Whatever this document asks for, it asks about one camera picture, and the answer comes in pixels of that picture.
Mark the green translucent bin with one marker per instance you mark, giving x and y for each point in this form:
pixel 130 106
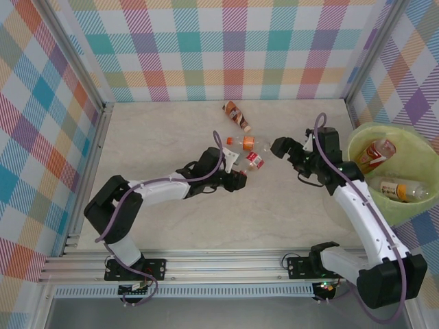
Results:
pixel 422 154

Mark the left circuit board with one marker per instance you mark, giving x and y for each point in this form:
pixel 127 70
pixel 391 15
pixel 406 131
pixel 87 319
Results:
pixel 130 292

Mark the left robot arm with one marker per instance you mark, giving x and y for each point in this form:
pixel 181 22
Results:
pixel 161 188

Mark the red gold tea bottle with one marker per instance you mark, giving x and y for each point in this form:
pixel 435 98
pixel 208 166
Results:
pixel 372 152

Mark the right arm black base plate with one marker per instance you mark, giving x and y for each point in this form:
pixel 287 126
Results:
pixel 298 269

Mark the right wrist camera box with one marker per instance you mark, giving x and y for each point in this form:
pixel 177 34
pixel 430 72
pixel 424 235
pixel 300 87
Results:
pixel 309 144

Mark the aluminium frame post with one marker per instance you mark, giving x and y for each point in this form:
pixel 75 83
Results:
pixel 76 55
pixel 372 51

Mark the grey metal panel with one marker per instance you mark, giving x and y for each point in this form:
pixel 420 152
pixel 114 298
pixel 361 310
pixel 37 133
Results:
pixel 223 313

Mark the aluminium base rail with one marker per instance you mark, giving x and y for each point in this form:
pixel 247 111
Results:
pixel 223 267

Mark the circuit board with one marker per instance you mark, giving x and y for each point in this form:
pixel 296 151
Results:
pixel 130 292
pixel 326 288

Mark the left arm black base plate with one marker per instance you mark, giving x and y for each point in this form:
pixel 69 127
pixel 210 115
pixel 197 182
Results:
pixel 156 269

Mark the clear bottle red label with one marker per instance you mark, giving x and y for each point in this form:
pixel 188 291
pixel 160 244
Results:
pixel 254 161

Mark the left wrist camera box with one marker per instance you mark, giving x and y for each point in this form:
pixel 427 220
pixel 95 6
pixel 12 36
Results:
pixel 230 159

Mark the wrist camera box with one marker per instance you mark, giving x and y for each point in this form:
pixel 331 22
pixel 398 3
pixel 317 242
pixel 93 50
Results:
pixel 230 159
pixel 309 144

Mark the right circuit board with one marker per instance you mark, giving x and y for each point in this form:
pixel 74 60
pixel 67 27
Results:
pixel 326 288

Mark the aluminium side rail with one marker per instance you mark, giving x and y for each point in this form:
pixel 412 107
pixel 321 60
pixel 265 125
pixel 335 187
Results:
pixel 89 154
pixel 353 114

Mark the brown chocolate drink bottle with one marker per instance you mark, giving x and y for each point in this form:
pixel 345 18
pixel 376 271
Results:
pixel 235 114

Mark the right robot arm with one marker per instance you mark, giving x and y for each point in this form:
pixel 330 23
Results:
pixel 363 212

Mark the clear bottle white orange label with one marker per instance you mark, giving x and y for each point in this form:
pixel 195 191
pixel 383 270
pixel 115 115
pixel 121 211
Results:
pixel 394 190

